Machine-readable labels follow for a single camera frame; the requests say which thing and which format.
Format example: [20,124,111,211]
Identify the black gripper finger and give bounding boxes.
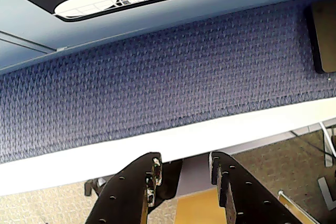
[209,151,306,224]
[86,152,163,224]

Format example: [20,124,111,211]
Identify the black table clamp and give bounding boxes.
[83,178,107,197]

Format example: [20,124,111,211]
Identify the yellow wooden board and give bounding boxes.
[176,188,229,224]

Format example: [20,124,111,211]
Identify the blue woven mat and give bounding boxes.
[0,0,336,164]

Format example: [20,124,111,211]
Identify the brown board with black edge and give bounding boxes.
[304,0,336,74]

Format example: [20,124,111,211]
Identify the blue toy kitchen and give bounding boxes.
[0,0,336,77]

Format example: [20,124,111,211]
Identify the grey angle bracket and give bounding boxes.
[317,176,336,210]

